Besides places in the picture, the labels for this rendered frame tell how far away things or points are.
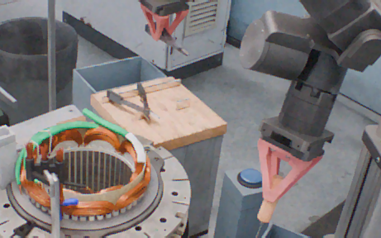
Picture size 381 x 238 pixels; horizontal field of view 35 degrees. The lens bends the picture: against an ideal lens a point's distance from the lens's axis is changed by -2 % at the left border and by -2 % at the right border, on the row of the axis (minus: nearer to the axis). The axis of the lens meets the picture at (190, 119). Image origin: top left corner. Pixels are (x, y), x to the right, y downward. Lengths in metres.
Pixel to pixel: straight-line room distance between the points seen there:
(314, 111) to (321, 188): 2.15
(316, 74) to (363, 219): 0.40
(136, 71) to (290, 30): 0.76
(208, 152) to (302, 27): 0.55
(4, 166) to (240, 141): 2.22
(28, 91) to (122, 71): 1.24
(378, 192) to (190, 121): 0.38
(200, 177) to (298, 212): 1.51
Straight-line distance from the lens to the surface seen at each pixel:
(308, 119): 0.72
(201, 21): 3.39
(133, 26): 3.47
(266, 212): 0.78
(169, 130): 1.13
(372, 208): 1.03
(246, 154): 2.96
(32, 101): 2.60
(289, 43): 0.68
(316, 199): 2.79
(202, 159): 1.19
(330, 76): 0.71
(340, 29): 0.66
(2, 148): 0.90
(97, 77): 1.34
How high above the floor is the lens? 1.69
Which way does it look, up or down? 32 degrees down
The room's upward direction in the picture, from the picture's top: 7 degrees clockwise
